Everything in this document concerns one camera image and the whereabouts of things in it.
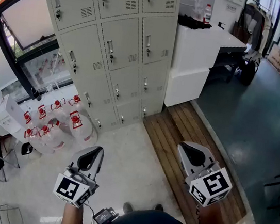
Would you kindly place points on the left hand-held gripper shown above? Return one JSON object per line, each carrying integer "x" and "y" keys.
{"x": 68, "y": 189}

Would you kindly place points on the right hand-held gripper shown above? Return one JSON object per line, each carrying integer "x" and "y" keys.
{"x": 212, "y": 187}

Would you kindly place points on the grey metal locker cabinet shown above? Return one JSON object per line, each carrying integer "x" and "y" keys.
{"x": 124, "y": 38}

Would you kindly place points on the person's left forearm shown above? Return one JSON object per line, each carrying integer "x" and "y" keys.
{"x": 72, "y": 218}

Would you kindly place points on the group of clear water jugs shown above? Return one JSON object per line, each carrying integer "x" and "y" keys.
{"x": 80, "y": 128}

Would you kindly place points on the wooden slat platform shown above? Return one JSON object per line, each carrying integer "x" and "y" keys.
{"x": 179, "y": 130}

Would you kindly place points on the person's right shoe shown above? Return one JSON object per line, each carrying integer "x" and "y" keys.
{"x": 159, "y": 207}

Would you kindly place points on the person's shoe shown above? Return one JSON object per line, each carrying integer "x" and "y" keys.
{"x": 159, "y": 207}
{"x": 128, "y": 208}

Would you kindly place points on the person's left shoe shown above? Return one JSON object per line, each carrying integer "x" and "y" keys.
{"x": 128, "y": 208}

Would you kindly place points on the small black box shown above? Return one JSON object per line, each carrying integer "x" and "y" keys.
{"x": 27, "y": 149}

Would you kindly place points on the white carton box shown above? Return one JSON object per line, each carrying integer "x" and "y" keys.
{"x": 11, "y": 115}

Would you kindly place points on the black backpack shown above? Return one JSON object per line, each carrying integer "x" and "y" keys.
{"x": 248, "y": 73}

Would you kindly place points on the white counter unit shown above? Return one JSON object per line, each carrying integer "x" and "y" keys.
{"x": 193, "y": 54}

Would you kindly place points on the brown cardboard box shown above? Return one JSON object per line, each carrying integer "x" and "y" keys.
{"x": 278, "y": 60}

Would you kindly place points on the black cloth bundle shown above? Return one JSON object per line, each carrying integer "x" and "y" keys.
{"x": 192, "y": 22}

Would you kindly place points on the clear bottle with red label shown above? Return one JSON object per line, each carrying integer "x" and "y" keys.
{"x": 207, "y": 14}

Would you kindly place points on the clothes rack with coats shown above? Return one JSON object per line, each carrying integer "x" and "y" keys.
{"x": 257, "y": 24}

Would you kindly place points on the window with black frame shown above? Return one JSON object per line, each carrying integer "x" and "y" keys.
{"x": 26, "y": 18}

